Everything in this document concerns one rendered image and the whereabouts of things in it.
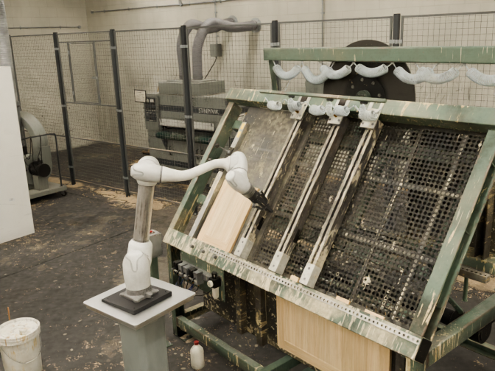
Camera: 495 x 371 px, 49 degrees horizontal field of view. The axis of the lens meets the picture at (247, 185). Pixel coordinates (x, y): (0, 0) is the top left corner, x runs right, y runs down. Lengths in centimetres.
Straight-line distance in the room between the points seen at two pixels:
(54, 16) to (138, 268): 971
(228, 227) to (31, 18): 917
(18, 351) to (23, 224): 328
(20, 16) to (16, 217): 588
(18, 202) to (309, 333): 457
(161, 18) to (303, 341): 853
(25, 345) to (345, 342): 220
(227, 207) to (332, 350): 121
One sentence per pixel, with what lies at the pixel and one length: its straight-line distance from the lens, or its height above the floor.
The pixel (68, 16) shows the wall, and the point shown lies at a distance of 1284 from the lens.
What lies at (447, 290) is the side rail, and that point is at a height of 106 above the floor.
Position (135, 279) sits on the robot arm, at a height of 91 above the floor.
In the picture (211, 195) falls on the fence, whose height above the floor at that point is 118.
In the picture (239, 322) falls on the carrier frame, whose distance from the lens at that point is 411.
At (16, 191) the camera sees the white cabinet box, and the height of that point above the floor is 57.
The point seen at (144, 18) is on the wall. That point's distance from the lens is 1164.
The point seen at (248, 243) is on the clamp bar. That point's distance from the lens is 361.
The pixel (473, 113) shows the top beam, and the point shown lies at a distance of 310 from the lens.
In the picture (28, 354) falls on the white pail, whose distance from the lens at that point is 429.
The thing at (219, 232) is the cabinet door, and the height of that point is 97.
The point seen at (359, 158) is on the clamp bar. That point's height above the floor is 158.
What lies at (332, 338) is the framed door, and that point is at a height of 51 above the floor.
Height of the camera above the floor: 231
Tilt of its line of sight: 15 degrees down
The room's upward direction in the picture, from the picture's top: 2 degrees counter-clockwise
